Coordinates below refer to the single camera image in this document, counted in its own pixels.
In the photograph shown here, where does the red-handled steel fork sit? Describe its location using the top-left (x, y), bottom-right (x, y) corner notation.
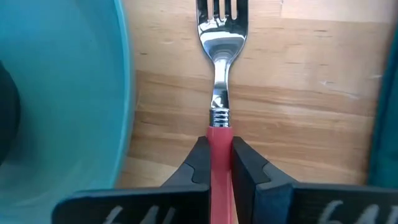
top-left (195, 0), bottom-right (249, 224)

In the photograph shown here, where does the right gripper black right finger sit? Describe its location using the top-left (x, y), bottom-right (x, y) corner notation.
top-left (231, 136), bottom-right (398, 224)

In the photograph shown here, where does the black bowl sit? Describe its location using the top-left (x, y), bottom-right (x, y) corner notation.
top-left (0, 60), bottom-right (22, 166)

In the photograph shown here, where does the teal ceramic plate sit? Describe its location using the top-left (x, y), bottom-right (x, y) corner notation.
top-left (0, 0), bottom-right (136, 224)

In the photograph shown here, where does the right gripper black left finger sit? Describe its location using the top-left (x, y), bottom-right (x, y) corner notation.
top-left (52, 136), bottom-right (212, 224)

